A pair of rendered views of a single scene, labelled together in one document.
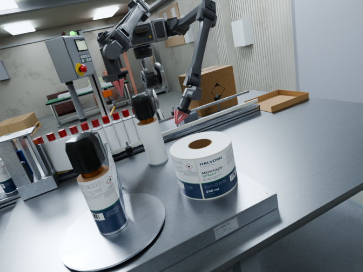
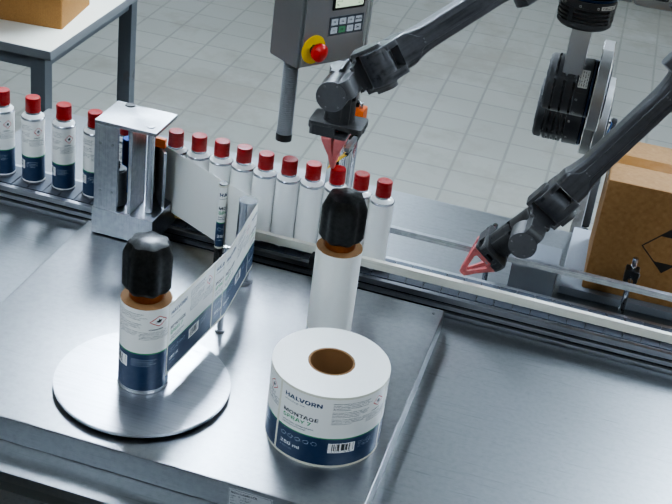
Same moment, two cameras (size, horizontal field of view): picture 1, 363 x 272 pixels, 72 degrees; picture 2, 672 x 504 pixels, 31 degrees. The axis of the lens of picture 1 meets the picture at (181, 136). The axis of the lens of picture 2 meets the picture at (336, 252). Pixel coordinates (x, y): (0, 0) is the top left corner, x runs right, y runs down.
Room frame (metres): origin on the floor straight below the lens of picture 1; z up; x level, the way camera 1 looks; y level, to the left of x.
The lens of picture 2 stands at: (-0.68, -0.90, 2.19)
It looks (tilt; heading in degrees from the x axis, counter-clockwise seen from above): 30 degrees down; 32
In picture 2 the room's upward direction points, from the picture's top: 8 degrees clockwise
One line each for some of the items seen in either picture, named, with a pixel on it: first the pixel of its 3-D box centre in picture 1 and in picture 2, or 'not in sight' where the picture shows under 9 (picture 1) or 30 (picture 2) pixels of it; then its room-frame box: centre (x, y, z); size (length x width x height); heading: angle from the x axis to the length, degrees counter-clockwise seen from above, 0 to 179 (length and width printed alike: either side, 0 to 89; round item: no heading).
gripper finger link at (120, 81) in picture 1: (115, 87); (329, 143); (1.07, 0.22, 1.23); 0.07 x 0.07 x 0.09; 21
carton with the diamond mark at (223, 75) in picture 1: (208, 89); (665, 225); (1.75, -0.26, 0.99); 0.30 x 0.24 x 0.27; 111
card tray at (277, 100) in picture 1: (275, 100); not in sight; (1.57, -0.66, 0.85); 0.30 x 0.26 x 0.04; 109
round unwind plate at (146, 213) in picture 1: (114, 225); (142, 382); (0.62, 0.26, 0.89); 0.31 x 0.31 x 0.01
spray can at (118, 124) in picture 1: (120, 131); (333, 210); (1.24, 0.30, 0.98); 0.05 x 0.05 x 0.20
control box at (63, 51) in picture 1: (72, 58); (321, 12); (1.29, 0.42, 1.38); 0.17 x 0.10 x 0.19; 164
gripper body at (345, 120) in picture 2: (113, 68); (340, 110); (1.07, 0.21, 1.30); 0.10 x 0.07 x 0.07; 111
